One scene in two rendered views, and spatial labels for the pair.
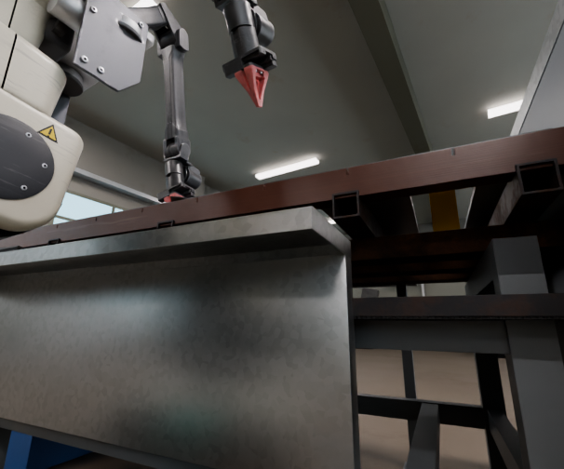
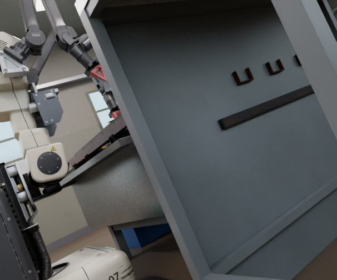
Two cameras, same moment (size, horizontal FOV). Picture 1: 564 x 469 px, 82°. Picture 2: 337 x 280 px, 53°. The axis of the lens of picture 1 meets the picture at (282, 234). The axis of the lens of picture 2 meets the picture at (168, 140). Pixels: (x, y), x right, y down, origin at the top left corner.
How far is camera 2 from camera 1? 110 cm
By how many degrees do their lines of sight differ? 32
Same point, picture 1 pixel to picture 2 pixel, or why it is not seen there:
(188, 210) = (113, 128)
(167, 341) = (130, 182)
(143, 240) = (95, 159)
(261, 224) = (112, 148)
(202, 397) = (146, 197)
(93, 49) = (46, 116)
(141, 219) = (104, 136)
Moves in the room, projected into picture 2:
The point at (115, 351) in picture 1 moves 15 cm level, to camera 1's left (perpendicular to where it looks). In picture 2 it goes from (121, 191) to (102, 199)
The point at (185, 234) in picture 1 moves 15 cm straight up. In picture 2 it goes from (101, 155) to (88, 124)
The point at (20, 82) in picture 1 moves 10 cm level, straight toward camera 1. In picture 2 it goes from (39, 141) to (35, 138)
